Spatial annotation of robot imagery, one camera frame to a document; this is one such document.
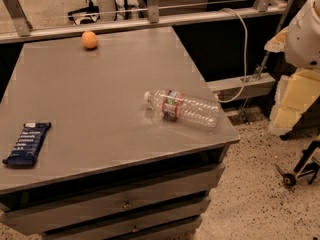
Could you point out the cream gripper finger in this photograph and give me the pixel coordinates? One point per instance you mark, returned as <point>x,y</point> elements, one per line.
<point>294,95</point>
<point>277,43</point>

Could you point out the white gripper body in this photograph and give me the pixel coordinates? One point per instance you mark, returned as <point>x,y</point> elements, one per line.
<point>304,39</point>

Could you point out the clear plastic water bottle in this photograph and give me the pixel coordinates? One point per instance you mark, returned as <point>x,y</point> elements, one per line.
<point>174,105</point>

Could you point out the black wheeled cart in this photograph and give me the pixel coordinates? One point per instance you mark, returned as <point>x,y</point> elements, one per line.
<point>307,165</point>

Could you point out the orange fruit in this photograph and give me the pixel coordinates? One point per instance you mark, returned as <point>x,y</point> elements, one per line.
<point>89,39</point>

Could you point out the grey drawer cabinet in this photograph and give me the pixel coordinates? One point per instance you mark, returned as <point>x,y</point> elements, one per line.
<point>107,169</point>

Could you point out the black office chair base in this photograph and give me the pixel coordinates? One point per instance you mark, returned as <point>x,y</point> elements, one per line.
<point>85,15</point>

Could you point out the dark blue snack bar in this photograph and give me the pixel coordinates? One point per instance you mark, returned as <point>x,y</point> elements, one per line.
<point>28,146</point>

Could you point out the grey metal railing frame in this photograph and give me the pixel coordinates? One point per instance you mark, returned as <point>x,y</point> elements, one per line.
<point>224,38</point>

